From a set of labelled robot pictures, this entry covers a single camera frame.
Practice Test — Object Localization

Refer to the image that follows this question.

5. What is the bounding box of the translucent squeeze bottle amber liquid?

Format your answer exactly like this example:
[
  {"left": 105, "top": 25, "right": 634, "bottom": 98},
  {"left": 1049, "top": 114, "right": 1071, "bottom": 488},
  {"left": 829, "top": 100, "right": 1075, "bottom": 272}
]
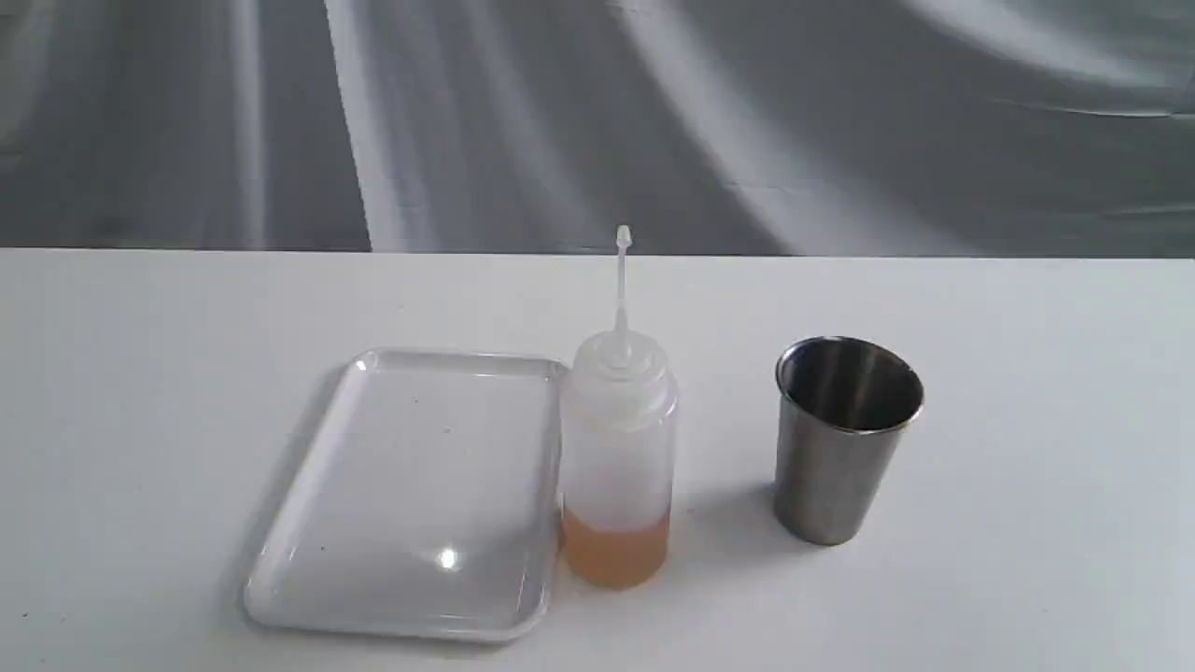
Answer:
[{"left": 560, "top": 225, "right": 679, "bottom": 591}]

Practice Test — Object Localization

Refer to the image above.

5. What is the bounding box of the stainless steel cup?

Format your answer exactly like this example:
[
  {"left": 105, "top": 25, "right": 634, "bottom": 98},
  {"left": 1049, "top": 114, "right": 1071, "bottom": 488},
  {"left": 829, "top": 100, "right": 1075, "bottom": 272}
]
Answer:
[{"left": 772, "top": 336, "right": 925, "bottom": 546}]

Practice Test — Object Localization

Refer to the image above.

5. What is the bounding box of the white plastic tray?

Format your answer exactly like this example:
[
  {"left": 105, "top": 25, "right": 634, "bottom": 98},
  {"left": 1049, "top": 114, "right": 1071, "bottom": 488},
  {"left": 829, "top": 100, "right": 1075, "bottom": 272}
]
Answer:
[{"left": 243, "top": 347, "right": 568, "bottom": 644}]

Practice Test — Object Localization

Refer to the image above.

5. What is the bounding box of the grey fabric backdrop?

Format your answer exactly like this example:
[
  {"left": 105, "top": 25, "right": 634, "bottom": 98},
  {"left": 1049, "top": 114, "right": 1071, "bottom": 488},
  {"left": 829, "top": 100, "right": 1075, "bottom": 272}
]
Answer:
[{"left": 4, "top": 1, "right": 1194, "bottom": 257}]

